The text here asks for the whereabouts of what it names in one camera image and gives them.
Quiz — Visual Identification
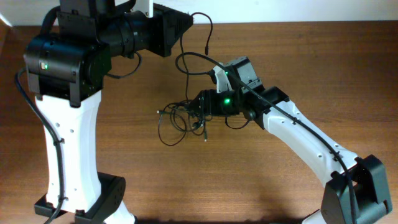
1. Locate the black cable bundle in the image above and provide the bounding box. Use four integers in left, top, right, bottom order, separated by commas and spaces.
157, 12, 214, 147

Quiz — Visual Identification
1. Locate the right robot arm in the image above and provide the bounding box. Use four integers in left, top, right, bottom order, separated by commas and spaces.
188, 57, 392, 223

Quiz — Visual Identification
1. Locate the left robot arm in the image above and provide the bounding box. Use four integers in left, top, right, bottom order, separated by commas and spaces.
23, 0, 193, 223

